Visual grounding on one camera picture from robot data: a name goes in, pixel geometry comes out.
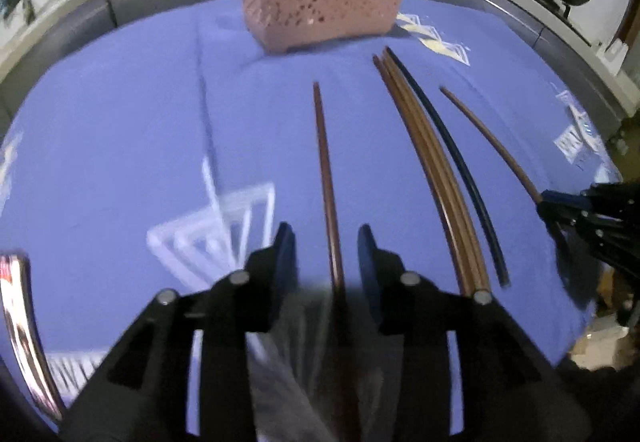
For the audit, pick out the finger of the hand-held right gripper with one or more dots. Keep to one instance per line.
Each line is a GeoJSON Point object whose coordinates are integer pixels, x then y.
{"type": "Point", "coordinates": [590, 232]}
{"type": "Point", "coordinates": [560, 198]}

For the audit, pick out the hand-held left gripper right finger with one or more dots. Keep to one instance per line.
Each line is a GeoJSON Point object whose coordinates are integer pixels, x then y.
{"type": "Point", "coordinates": [367, 257]}

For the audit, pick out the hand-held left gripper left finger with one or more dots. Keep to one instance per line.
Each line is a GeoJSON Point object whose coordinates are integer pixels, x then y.
{"type": "Point", "coordinates": [286, 247]}

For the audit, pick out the brown chopstick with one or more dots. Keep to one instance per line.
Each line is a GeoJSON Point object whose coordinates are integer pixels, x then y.
{"type": "Point", "coordinates": [440, 171]}
{"type": "Point", "coordinates": [431, 171]}
{"type": "Point", "coordinates": [448, 171]}
{"type": "Point", "coordinates": [492, 141]}
{"type": "Point", "coordinates": [327, 192]}

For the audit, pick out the dark blue chopstick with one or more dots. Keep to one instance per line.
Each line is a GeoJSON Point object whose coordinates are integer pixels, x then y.
{"type": "Point", "coordinates": [465, 171]}

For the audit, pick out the kitchen counter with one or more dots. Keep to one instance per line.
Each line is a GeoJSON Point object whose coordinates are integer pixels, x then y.
{"type": "Point", "coordinates": [575, 56]}

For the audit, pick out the white plastic object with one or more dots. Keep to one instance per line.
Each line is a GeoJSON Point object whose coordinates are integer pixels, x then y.
{"type": "Point", "coordinates": [615, 56]}

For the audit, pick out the blue printed tablecloth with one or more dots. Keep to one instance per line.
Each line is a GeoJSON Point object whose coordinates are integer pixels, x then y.
{"type": "Point", "coordinates": [125, 121]}

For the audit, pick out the black smartphone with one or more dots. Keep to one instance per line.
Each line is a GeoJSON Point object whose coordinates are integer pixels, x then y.
{"type": "Point", "coordinates": [20, 322]}

